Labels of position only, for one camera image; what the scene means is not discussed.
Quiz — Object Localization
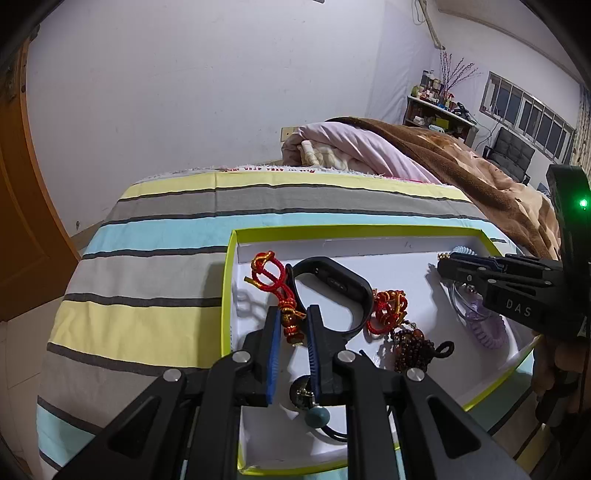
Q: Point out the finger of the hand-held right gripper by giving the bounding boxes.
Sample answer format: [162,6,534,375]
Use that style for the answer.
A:
[436,257,565,320]
[473,253,566,280]

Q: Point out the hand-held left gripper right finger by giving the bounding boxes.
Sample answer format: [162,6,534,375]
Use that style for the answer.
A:
[307,305,532,480]

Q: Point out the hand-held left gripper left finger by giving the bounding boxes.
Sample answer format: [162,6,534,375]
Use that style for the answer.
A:
[55,305,282,480]

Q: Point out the light blue hair tie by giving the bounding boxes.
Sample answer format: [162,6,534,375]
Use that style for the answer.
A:
[444,278,491,326]

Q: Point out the black hair tie teal bead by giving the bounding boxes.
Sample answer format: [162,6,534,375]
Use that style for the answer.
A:
[288,375,354,445]

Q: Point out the purple spiral hair tie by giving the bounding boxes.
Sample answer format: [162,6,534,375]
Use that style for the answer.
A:
[461,302,509,352]

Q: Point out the long red knotted cord bracelet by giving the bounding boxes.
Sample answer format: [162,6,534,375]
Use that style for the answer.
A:
[244,250,309,346]

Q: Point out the red cord bracelet gold knots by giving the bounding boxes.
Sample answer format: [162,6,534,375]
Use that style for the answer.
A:
[366,289,411,339]

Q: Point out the dark bead bracelet orange stone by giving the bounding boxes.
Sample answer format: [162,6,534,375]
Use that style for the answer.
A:
[392,322,456,376]

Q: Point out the lime green box tray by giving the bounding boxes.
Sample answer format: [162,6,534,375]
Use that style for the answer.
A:
[221,224,542,476]

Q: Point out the person's right hand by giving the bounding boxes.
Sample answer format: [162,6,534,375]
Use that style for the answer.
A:
[530,339,583,418]

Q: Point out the black smart band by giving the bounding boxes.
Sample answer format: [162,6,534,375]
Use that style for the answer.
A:
[285,257,373,337]

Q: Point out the brown blanket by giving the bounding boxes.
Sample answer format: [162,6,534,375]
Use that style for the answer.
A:
[324,117,563,260]

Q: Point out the black chair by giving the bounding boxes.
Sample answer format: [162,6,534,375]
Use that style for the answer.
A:
[481,126,537,186]

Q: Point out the patterned curtain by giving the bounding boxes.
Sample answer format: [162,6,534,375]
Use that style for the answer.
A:
[569,87,591,168]

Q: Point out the window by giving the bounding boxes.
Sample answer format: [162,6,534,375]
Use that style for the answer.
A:
[479,71,578,163]

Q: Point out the pink quilt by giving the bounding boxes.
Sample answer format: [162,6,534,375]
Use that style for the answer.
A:
[281,122,445,184]

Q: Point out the striped bedsheet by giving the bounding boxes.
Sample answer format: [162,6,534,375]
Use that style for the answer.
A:
[36,172,546,480]

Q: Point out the purple flower branches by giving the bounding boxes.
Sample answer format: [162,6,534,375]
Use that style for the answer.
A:
[438,50,480,95]

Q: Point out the wooden door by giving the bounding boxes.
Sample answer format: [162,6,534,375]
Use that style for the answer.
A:
[0,36,85,324]

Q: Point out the cluttered wall shelf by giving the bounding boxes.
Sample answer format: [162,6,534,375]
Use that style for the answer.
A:
[403,68,479,149]

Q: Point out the white wall pipe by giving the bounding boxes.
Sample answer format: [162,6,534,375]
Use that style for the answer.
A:
[412,0,447,51]

